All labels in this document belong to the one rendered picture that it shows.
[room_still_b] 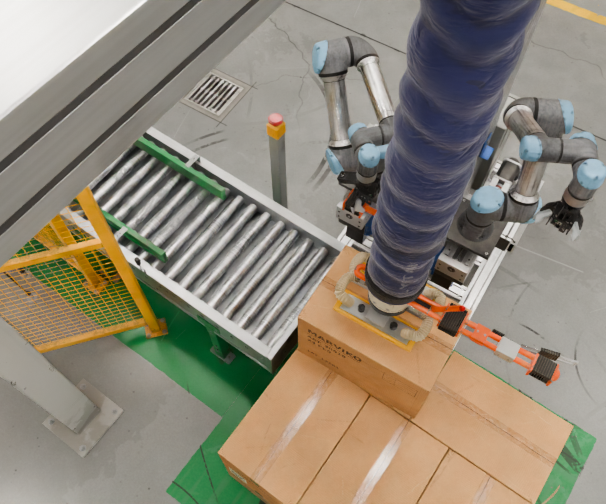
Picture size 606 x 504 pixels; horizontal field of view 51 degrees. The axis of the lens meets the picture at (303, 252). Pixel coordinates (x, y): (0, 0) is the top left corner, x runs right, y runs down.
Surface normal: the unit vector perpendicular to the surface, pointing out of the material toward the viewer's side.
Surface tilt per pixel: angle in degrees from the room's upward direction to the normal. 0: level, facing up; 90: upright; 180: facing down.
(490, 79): 79
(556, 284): 0
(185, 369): 0
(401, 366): 0
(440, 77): 82
